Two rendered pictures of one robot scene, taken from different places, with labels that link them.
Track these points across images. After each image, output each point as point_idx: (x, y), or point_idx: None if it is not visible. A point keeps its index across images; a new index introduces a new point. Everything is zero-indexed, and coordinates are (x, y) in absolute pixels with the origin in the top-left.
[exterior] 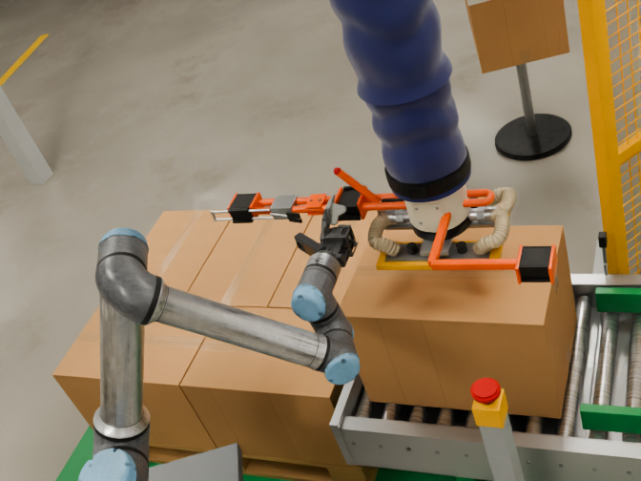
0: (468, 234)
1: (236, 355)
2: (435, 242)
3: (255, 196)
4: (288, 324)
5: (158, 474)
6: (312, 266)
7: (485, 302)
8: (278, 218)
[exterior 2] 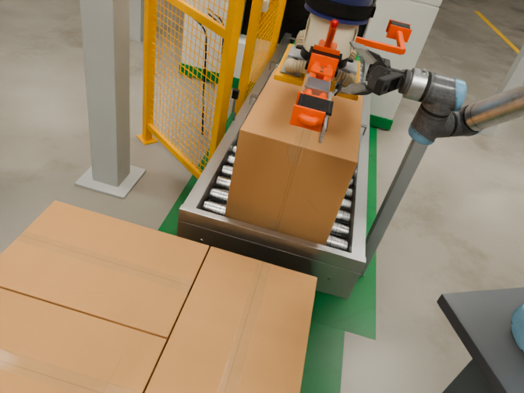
0: (271, 93)
1: (247, 372)
2: (384, 44)
3: (306, 94)
4: (208, 312)
5: (503, 368)
6: (433, 73)
7: (344, 102)
8: None
